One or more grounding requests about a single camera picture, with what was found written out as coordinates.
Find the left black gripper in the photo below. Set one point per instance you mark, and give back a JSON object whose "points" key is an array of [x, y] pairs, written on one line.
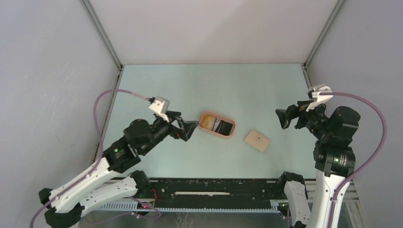
{"points": [[188, 126]]}

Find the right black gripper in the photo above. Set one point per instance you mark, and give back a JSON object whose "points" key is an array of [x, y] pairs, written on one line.
{"points": [[285, 116]]}

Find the striped black white card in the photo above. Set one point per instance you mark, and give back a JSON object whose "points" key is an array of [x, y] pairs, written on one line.
{"points": [[217, 125]]}

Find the tan leather card holder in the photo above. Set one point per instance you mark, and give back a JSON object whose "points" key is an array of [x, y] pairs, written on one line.
{"points": [[257, 140]]}

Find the pink oval tray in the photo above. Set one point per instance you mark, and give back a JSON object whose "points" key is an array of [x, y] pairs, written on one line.
{"points": [[220, 117]]}

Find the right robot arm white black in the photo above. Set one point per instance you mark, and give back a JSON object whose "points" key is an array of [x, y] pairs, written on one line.
{"points": [[334, 162]]}

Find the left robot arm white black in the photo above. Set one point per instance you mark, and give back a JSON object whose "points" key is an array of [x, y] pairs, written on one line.
{"points": [[67, 204]]}

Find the orange credit card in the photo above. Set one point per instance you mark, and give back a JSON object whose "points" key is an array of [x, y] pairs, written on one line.
{"points": [[207, 122]]}

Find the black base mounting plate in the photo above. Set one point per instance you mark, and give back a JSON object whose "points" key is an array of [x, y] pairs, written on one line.
{"points": [[187, 193]]}

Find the right controller board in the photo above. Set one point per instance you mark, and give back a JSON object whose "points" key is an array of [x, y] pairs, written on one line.
{"points": [[283, 209]]}

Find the controller board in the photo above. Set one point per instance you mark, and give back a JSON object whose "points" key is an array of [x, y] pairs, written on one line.
{"points": [[283, 209], [145, 206]]}

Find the left controller board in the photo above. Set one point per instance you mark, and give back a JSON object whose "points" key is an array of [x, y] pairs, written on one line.
{"points": [[145, 206]]}

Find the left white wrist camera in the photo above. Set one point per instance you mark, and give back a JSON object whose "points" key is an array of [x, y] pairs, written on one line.
{"points": [[159, 106]]}

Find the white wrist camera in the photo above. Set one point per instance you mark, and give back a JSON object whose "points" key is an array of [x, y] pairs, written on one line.
{"points": [[159, 106], [318, 95]]}

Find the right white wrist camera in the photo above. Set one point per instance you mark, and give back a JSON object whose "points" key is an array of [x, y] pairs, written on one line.
{"points": [[318, 95]]}

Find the aluminium frame rail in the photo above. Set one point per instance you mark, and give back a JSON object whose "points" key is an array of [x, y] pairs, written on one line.
{"points": [[349, 196]]}

